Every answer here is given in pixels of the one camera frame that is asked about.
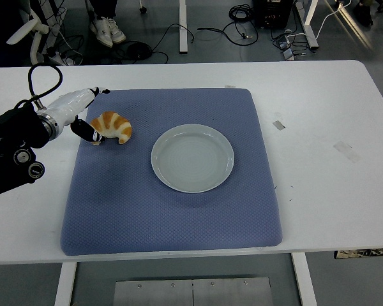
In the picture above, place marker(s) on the pale grey round plate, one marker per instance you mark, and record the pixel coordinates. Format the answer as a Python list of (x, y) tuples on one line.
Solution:
[(191, 159)]

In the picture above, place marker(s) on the white desk leg with foot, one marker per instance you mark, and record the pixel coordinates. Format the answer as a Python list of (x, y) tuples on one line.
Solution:
[(183, 28), (310, 28)]

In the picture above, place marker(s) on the white table leg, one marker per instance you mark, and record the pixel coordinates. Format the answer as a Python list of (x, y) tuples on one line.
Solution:
[(304, 280), (65, 283)]

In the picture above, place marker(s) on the grey tape piece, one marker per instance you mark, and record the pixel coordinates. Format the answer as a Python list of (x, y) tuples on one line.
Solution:
[(278, 125)]

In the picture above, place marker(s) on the small grey tape tab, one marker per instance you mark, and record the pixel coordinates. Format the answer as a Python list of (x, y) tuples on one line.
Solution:
[(229, 86)]

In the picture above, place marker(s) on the white office chair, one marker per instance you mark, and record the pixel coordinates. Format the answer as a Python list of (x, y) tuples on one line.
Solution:
[(24, 31)]

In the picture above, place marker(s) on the golden croissant bread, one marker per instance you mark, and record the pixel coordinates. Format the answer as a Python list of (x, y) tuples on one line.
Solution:
[(115, 124)]

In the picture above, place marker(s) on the clear tape strip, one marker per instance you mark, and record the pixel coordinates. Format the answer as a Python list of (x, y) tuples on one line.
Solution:
[(347, 151)]

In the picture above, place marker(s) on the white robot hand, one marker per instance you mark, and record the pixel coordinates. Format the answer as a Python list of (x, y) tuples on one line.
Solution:
[(67, 106)]

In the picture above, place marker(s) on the blue quilted mat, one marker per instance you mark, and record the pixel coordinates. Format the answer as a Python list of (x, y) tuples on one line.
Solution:
[(147, 216)]

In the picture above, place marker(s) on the black caster wheel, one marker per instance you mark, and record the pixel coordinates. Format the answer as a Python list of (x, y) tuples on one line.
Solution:
[(143, 10)]

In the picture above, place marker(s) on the black equipment box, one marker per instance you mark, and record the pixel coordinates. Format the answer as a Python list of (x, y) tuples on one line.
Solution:
[(271, 12)]

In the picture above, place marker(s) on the grey power adapter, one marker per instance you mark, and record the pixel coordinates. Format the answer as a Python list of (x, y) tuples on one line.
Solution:
[(288, 55)]

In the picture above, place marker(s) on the person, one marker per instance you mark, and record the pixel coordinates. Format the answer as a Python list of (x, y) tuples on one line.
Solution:
[(105, 27), (365, 14)]

